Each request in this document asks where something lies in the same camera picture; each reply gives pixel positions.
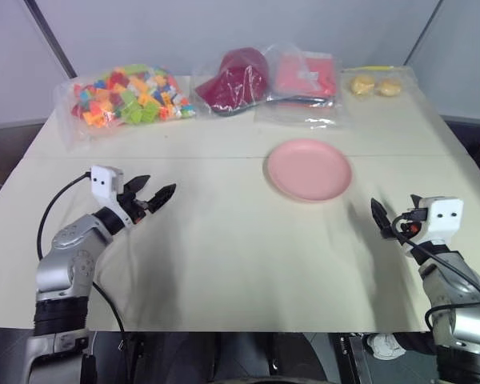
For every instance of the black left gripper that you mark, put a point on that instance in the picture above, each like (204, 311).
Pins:
(134, 208)

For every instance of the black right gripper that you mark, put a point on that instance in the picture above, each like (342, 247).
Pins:
(412, 224)

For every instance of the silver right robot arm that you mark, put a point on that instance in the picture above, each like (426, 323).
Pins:
(468, 324)

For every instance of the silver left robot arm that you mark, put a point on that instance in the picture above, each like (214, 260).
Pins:
(64, 260)

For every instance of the pink round plate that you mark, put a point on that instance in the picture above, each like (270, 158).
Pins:
(308, 170)

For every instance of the cream table cover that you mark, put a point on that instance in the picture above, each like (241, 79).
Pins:
(224, 248)

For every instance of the bag of colourful building blocks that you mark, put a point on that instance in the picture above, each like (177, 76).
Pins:
(132, 96)

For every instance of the clear plastic bag around cap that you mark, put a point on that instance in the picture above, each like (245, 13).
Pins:
(203, 75)

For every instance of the clear zip bag yellow seal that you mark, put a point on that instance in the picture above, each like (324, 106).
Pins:
(406, 80)

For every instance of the maroon cap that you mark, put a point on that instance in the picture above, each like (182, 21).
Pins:
(236, 84)

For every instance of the clear plastic bag around cloth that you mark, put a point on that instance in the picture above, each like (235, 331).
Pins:
(296, 118)

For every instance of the red folded cloth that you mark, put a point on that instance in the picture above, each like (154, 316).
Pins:
(304, 76)

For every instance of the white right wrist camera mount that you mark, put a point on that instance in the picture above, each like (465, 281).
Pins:
(444, 218)

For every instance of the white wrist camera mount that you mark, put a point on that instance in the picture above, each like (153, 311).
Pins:
(444, 218)
(104, 182)

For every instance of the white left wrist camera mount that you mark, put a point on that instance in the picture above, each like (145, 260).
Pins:
(104, 182)

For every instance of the dark grey wall post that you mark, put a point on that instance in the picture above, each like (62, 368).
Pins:
(52, 36)

